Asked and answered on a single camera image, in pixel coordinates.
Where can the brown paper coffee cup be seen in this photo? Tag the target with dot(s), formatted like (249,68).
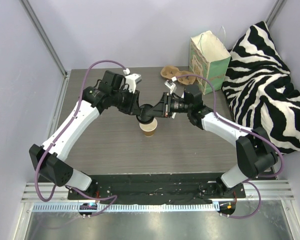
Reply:
(150,128)

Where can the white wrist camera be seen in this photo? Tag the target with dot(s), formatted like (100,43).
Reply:
(132,79)
(170,84)

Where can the brown cardboard cup carrier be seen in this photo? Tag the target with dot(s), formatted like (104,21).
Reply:
(183,77)

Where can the green paper gift bag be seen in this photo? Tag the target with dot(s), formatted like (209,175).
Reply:
(208,58)

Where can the white slotted cable duct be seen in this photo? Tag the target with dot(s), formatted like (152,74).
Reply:
(84,207)

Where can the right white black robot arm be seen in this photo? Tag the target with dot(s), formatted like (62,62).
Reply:
(254,150)

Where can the aluminium frame rail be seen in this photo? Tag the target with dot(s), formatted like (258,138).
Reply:
(269,190)

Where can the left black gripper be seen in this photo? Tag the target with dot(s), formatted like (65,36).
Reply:
(134,102)

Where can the black plastic cup lid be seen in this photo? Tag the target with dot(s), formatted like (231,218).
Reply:
(143,116)

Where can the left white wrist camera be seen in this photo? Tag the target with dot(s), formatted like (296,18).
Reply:
(132,79)

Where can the zebra print blanket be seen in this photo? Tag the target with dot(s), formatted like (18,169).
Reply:
(259,90)

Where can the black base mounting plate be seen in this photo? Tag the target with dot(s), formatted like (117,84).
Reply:
(159,189)

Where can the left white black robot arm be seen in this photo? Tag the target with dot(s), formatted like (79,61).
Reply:
(48,159)

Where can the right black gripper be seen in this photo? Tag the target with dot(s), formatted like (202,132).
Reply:
(168,105)

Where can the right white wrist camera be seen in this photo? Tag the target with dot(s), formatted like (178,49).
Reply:
(170,84)

